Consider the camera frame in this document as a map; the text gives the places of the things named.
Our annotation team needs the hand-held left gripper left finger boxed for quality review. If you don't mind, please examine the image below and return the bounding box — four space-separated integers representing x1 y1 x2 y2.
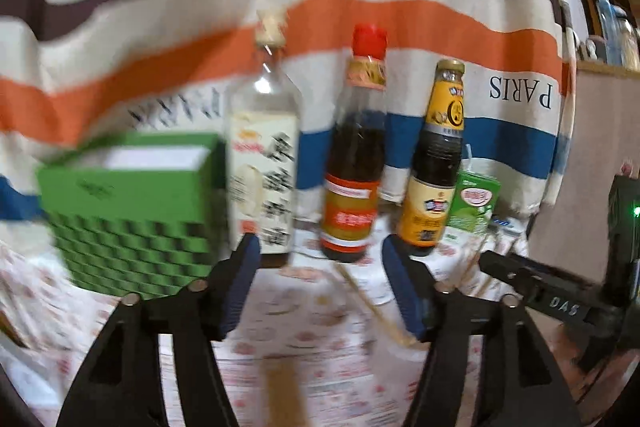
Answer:
55 233 262 427

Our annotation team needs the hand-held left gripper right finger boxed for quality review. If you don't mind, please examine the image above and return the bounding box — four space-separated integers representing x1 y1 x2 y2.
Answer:
382 238 581 427

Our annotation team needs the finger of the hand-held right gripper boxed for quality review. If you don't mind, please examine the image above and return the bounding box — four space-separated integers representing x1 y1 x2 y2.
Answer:
478 251 536 303

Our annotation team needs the single wooden chopstick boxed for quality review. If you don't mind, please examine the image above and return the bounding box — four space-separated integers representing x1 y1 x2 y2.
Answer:
462 234 496 288
336 264 418 350

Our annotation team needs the white power strip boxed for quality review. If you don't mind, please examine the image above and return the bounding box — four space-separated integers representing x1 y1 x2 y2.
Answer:
492 217 526 238

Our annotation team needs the green milk drink carton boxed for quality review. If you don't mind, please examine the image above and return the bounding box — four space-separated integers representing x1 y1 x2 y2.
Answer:
445 171 502 243

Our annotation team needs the bear-printed tablecloth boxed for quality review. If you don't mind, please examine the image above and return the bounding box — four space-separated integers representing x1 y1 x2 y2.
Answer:
0 212 551 427

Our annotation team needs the green checkered box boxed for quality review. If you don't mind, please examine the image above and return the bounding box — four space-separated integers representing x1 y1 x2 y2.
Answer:
37 132 226 300

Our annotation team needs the clear cooking wine bottle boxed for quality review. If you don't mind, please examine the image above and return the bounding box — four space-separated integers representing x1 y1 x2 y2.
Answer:
227 9 301 268

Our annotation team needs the yellow-label oyster sauce bottle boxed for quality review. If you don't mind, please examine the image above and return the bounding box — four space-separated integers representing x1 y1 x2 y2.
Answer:
396 59 467 258

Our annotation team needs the red-capped sesame oil bottle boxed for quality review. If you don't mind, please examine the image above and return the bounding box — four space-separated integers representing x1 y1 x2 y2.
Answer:
320 24 390 264

